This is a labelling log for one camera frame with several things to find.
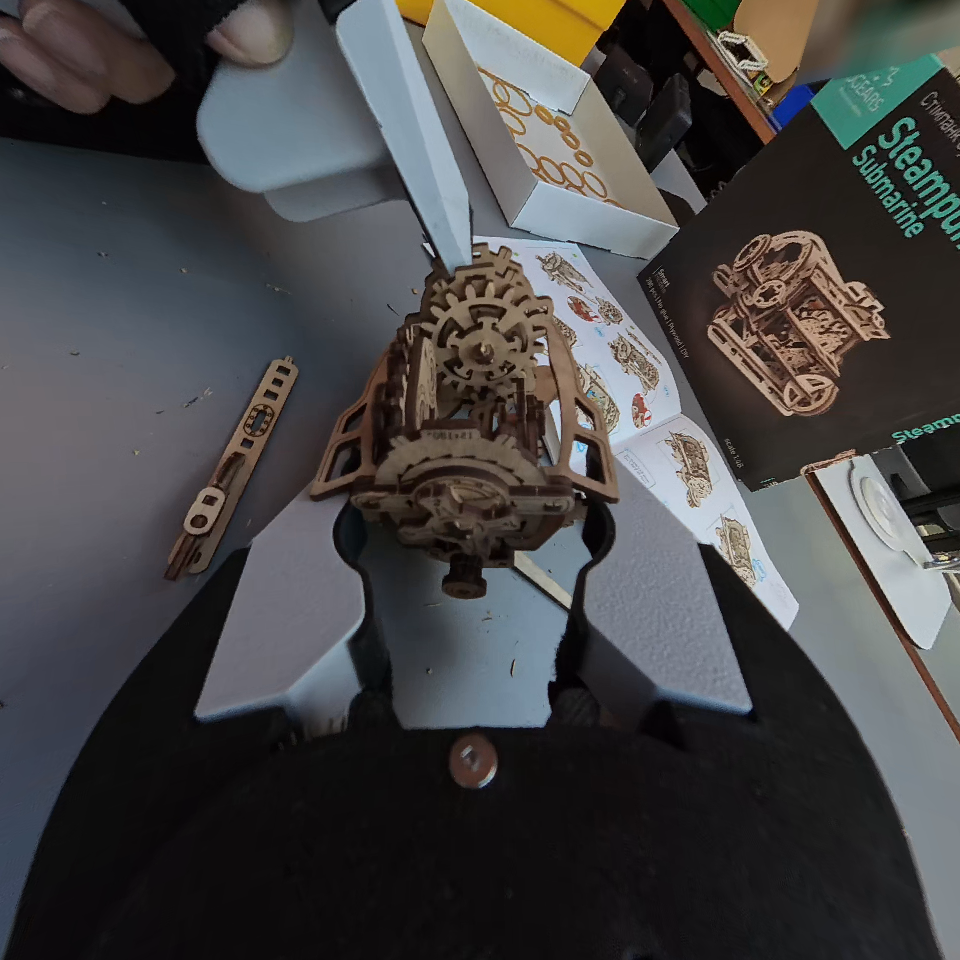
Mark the wooden gear cluster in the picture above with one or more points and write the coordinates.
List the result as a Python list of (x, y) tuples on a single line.
[(480, 330)]

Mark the grey desk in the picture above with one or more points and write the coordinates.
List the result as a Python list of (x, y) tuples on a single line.
[(90, 300)]

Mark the long wooden table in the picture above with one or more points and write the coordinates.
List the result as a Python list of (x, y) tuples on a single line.
[(720, 90)]

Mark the green plastic bin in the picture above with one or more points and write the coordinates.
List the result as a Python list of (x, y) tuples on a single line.
[(716, 9)]

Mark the blue plastic bin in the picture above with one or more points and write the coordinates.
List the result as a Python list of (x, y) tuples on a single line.
[(793, 105)]

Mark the black model kit box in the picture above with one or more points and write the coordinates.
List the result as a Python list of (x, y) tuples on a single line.
[(810, 195)]

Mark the perforated wooden strip part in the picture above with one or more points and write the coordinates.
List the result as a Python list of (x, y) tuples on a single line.
[(251, 427)]

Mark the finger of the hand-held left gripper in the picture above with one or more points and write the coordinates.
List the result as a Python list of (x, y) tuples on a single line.
[(397, 112)]

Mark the white cardboard tray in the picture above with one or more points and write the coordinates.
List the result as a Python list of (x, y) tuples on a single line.
[(592, 217)]

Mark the yellow plastic bin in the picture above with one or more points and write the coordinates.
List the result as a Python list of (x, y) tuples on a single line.
[(525, 22)]

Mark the person's left hand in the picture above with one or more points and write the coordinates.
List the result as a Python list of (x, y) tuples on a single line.
[(75, 52)]

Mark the wooden mechanical model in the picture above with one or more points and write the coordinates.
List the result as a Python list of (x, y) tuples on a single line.
[(450, 480)]

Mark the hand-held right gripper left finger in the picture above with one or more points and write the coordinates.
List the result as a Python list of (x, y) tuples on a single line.
[(292, 615)]

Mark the tan rounded board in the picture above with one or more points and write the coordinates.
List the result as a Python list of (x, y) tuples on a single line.
[(780, 37)]

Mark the white frame part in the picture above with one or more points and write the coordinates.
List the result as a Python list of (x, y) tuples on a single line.
[(739, 51)]

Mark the white panel with wooden edge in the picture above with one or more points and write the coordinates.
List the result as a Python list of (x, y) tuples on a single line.
[(885, 592)]

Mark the plain wooden stick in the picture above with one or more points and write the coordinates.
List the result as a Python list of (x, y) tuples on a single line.
[(541, 583)]

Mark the open instruction booklet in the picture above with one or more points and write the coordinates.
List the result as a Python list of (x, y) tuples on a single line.
[(675, 480)]

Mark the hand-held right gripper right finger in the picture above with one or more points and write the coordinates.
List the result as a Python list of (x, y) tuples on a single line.
[(667, 622)]

